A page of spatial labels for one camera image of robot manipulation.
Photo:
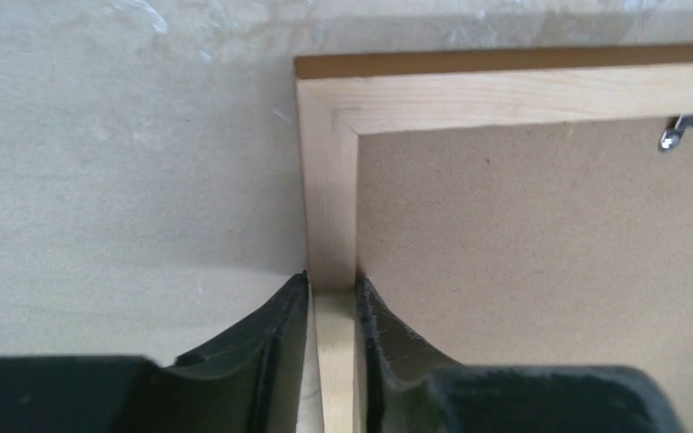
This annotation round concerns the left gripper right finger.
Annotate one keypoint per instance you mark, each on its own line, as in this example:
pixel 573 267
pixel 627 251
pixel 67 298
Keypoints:
pixel 411 386

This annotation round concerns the brown backing board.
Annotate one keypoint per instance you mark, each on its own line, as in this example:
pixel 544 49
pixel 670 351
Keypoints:
pixel 546 244

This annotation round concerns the wooden picture frame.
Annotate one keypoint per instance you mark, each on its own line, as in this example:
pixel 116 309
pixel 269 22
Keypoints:
pixel 341 98

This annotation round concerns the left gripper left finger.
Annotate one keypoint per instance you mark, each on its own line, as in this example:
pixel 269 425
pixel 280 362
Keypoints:
pixel 245 379

